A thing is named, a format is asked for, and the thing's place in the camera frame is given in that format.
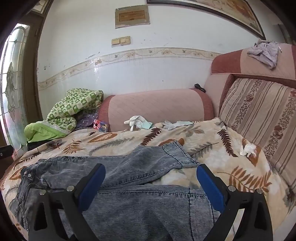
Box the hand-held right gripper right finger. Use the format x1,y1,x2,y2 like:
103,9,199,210
196,164,274,241

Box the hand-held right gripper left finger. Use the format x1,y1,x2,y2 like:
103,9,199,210
28,163,106,241

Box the grey denim pants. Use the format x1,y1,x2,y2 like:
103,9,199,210
9,140,222,241

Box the leaf print blanket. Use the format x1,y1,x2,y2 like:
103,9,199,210
0,118,292,241

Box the crumpled white tissue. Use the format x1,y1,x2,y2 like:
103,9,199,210
239,143,257,157

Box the red small packet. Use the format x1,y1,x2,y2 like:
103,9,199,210
93,120,109,131

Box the purple plastic bag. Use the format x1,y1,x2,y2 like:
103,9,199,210
75,110,99,131

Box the grey white glove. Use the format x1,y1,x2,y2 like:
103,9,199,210
162,120,194,130

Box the green patterned quilt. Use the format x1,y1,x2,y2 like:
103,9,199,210
24,88,104,142

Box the striped floral cushion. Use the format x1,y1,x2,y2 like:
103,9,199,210
219,78,296,181

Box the pink sofa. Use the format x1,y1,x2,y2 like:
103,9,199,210
97,43,296,200

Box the stained glass door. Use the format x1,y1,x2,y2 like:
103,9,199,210
0,23,33,158

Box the lilac crumpled garment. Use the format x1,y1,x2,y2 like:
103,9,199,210
247,41,281,68

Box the beige wall switch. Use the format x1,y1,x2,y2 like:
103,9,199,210
111,36,131,46

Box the small wall plaque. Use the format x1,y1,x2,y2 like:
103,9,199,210
115,5,151,29

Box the framed wall picture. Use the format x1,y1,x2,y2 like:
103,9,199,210
147,0,267,40

